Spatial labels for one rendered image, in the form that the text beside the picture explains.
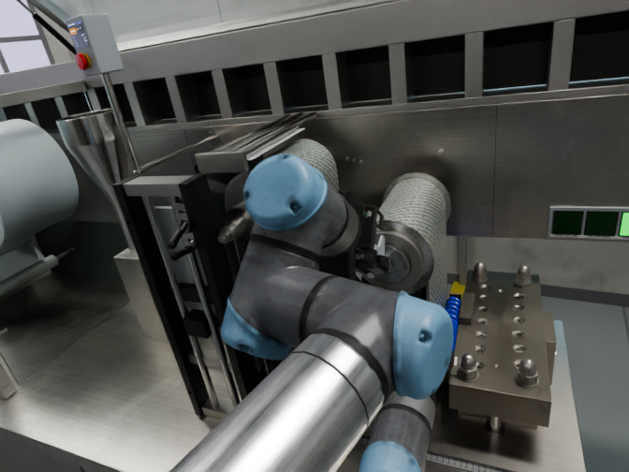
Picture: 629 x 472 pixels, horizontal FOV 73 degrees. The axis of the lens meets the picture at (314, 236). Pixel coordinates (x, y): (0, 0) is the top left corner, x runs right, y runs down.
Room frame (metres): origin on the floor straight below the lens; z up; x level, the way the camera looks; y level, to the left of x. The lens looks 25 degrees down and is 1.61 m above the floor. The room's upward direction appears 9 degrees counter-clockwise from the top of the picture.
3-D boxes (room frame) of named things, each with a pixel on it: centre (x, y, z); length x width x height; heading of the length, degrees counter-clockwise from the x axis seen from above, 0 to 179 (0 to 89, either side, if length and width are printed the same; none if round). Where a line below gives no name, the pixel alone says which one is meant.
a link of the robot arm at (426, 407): (0.44, -0.09, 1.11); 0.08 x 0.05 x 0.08; 64
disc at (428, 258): (0.64, -0.12, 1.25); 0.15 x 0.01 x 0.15; 64
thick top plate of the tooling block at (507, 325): (0.70, -0.35, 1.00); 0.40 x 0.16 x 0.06; 154
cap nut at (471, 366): (0.57, -0.23, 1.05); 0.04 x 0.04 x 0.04
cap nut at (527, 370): (0.54, -0.32, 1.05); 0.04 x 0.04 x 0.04
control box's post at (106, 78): (0.91, 0.36, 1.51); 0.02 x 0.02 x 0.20
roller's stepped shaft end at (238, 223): (0.67, 0.14, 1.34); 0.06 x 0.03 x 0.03; 154
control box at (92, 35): (0.91, 0.36, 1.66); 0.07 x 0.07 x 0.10; 48
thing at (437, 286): (0.73, -0.23, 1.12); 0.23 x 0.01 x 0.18; 154
